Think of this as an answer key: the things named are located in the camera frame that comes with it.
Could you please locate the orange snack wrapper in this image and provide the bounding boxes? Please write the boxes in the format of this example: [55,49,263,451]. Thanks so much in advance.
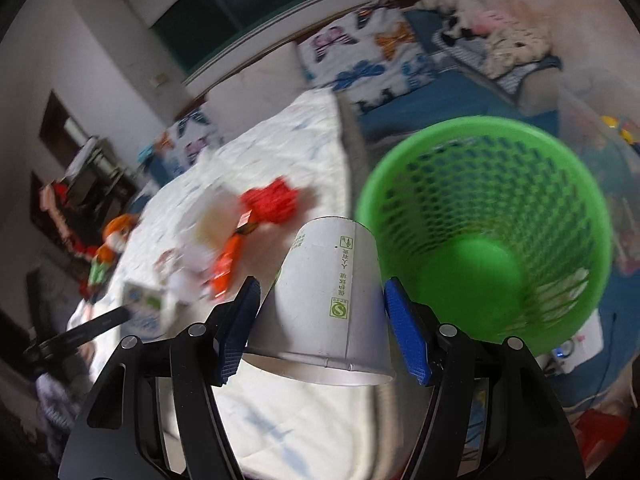
[209,218,258,299]

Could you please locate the white paper cup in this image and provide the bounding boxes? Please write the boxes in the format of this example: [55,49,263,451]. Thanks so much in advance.
[243,216,395,387]

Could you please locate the small blue milk carton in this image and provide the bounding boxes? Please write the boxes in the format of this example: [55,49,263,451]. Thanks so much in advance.
[120,281,175,341]

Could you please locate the white quilted mattress cover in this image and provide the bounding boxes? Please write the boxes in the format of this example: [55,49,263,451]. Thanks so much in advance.
[93,90,376,479]

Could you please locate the red crumpled paper ball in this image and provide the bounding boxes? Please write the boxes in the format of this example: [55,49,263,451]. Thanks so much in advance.
[241,177,298,224]

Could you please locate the orange fox plush toy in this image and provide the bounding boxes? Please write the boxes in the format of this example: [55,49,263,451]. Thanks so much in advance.
[87,214,139,292]

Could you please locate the green perforated plastic basket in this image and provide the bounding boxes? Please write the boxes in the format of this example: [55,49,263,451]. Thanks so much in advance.
[355,116,613,356]

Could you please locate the white electronic device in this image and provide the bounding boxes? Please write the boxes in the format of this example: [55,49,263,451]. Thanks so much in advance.
[537,310,604,376]

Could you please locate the small butterfly print pillow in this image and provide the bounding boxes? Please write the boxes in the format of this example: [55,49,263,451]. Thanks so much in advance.
[139,105,226,186]

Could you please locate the red plastic object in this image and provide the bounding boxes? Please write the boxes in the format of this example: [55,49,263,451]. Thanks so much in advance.
[573,408,629,474]

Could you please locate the plain white pillow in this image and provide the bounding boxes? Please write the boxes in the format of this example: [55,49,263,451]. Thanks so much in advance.
[205,42,309,142]

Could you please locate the large butterfly print pillow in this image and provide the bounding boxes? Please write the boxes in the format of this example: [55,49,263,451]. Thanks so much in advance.
[298,0,435,115]

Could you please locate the clear plastic storage bin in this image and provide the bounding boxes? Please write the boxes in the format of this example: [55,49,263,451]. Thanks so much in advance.
[558,82,639,275]

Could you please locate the beige spotted cloth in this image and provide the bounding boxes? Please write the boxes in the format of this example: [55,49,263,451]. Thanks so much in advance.
[483,22,552,79]

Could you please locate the pink plush toy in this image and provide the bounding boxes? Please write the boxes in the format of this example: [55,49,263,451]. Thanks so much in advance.
[471,10,516,37]

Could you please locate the black white cow plush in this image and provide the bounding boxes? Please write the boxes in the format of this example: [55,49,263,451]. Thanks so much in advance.
[421,0,482,47]

